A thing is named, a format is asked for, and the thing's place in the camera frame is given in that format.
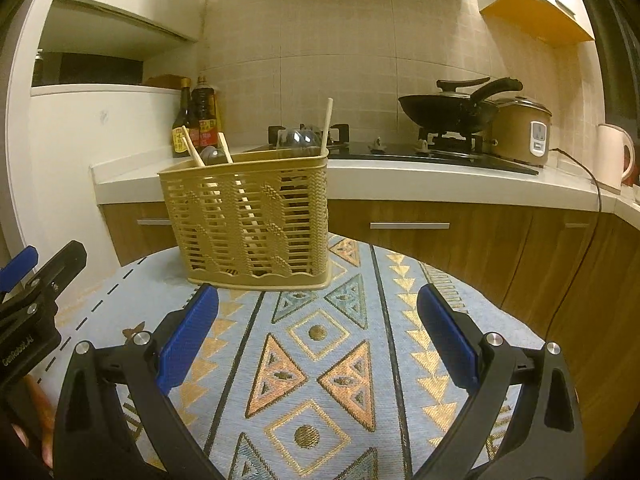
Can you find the wooden chopstick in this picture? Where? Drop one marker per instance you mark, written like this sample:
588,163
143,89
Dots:
327,125
225,147
192,147

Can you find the person's left hand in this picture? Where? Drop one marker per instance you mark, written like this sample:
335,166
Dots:
42,420

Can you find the white upper cabinet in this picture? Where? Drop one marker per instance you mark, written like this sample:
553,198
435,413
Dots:
125,15

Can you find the dark bottle red label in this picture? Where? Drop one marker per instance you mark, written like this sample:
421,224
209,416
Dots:
207,115

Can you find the dark bottle yellow label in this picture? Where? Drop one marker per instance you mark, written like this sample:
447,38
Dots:
182,135

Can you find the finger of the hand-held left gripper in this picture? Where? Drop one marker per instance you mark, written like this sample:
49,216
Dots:
67,262
17,267

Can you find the small dark bottle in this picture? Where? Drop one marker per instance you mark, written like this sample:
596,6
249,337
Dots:
39,67

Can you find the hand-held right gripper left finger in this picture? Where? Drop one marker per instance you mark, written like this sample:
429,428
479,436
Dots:
187,340

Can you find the black gas stove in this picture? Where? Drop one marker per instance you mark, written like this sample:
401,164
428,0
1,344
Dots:
450,152

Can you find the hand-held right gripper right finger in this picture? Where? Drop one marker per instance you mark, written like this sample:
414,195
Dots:
450,340

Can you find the beige rice cooker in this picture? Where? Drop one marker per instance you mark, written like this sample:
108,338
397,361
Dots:
520,130

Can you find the blue patterned mat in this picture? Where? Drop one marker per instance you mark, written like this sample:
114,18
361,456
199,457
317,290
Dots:
320,360

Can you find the black wok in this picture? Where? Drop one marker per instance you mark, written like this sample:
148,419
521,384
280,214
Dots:
450,112

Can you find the white electric kettle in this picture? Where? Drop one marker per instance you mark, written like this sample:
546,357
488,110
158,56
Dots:
612,157

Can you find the wooden lower cabinet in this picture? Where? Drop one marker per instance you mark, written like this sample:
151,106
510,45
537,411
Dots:
500,255

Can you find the beige plastic utensil basket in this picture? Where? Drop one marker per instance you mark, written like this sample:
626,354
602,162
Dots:
245,220

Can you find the wooden box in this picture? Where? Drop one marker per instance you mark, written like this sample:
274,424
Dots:
162,81

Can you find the wall cabinet orange underside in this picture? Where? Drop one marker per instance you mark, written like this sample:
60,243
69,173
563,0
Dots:
540,15

